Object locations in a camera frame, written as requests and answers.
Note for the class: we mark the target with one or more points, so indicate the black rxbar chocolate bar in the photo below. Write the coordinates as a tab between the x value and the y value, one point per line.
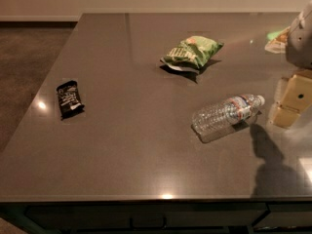
69	100

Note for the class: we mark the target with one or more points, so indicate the green jalapeno chip bag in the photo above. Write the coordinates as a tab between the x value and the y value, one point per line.
191	54

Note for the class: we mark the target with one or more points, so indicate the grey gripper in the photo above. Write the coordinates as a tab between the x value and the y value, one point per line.
300	48

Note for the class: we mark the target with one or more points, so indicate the clear plastic water bottle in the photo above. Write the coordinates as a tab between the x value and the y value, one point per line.
223	118

